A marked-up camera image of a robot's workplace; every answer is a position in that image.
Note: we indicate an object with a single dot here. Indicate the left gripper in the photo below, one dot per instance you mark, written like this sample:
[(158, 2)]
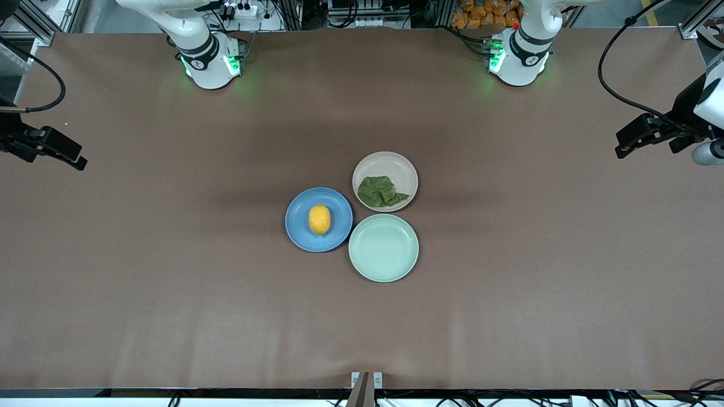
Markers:
[(682, 116)]

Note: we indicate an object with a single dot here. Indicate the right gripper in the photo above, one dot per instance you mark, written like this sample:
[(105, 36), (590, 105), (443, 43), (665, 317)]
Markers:
[(11, 137)]

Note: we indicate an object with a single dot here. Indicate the yellow lemon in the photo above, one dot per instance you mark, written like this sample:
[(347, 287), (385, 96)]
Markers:
[(319, 220)]

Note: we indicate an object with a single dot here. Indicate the green lettuce leaf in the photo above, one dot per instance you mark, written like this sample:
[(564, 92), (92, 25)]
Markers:
[(378, 191)]

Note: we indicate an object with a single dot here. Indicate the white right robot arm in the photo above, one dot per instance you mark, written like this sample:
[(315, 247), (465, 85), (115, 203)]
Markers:
[(206, 51)]

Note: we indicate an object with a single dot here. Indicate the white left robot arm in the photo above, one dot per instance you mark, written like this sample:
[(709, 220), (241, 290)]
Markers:
[(523, 51)]

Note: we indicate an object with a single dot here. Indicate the bag of orange items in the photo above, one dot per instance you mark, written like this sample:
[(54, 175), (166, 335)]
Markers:
[(483, 14)]

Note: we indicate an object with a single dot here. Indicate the white power strip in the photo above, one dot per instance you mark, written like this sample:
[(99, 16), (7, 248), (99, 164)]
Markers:
[(243, 10)]

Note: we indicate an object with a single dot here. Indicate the blue plate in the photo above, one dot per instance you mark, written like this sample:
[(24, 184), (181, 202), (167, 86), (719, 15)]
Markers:
[(300, 223)]

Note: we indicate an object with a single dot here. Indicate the beige plate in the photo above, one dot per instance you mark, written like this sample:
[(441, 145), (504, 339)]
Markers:
[(384, 165)]

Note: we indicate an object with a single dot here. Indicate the light green plate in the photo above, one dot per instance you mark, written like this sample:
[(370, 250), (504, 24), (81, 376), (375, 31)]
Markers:
[(383, 247)]

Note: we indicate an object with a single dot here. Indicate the white electronics box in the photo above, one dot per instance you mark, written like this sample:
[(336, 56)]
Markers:
[(367, 14)]

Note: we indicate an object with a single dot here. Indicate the aluminium frame profile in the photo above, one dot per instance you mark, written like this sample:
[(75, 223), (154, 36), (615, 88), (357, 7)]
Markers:
[(31, 22), (698, 20)]

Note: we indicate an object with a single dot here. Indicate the grey metal table bracket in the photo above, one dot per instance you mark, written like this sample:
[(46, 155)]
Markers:
[(366, 387)]

